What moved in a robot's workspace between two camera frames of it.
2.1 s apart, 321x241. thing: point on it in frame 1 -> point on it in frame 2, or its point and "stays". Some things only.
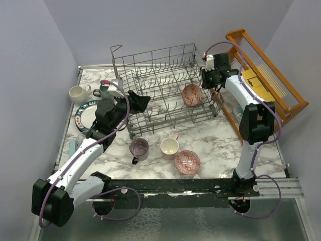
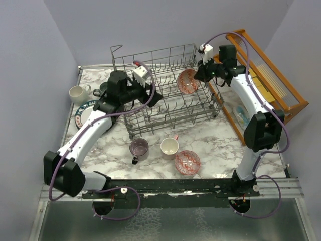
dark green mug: x=104 y=94 stays
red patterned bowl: x=187 y=162 stays
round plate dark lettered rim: x=85 y=115 stays
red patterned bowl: x=191 y=95 -> x=186 y=83
